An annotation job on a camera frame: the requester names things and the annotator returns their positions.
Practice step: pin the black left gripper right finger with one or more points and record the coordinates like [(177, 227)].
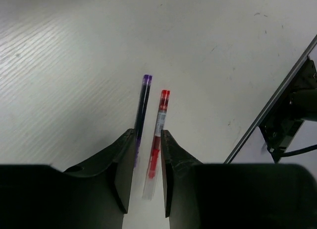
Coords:
[(234, 196)]

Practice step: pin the red gel pen refill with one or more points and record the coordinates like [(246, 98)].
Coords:
[(150, 181)]

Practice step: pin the purple gel pen refill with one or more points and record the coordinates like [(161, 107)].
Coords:
[(142, 107)]

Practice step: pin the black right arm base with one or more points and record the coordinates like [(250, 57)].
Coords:
[(297, 103)]

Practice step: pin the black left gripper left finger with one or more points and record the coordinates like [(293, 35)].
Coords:
[(93, 194)]

